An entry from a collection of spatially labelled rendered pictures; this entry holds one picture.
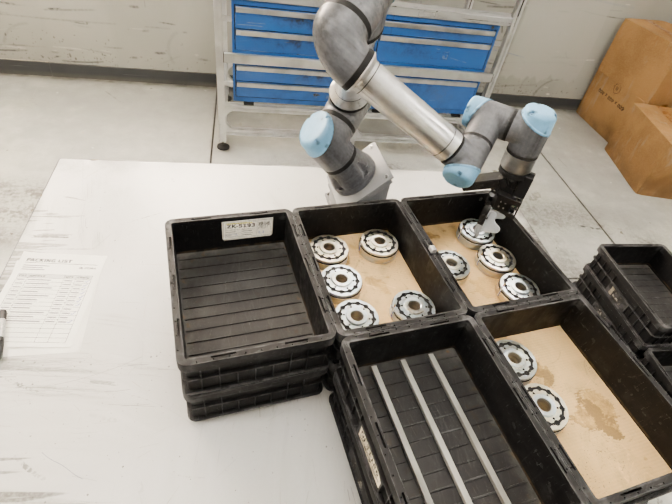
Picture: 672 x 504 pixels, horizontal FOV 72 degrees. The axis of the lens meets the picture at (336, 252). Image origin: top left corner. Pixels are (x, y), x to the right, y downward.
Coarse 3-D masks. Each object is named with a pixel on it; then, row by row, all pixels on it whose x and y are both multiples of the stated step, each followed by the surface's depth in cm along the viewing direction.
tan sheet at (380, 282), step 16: (352, 240) 125; (352, 256) 121; (400, 256) 123; (368, 272) 117; (384, 272) 118; (400, 272) 119; (368, 288) 113; (384, 288) 114; (400, 288) 115; (416, 288) 115; (336, 304) 108; (384, 304) 110; (384, 320) 107
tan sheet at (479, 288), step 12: (432, 228) 133; (444, 228) 134; (456, 228) 135; (432, 240) 130; (444, 240) 130; (456, 240) 131; (468, 252) 128; (468, 276) 121; (480, 276) 122; (468, 288) 118; (480, 288) 118; (492, 288) 119; (480, 300) 115; (492, 300) 116
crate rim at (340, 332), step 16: (304, 208) 116; (320, 208) 117; (336, 208) 119; (400, 208) 122; (304, 240) 108; (432, 256) 110; (320, 272) 101; (320, 288) 98; (448, 288) 103; (464, 304) 100; (336, 320) 92; (400, 320) 95; (416, 320) 95; (432, 320) 96; (336, 336) 91
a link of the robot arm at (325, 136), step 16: (320, 112) 130; (336, 112) 130; (304, 128) 132; (320, 128) 127; (336, 128) 129; (352, 128) 133; (304, 144) 130; (320, 144) 128; (336, 144) 130; (352, 144) 136; (320, 160) 133; (336, 160) 132
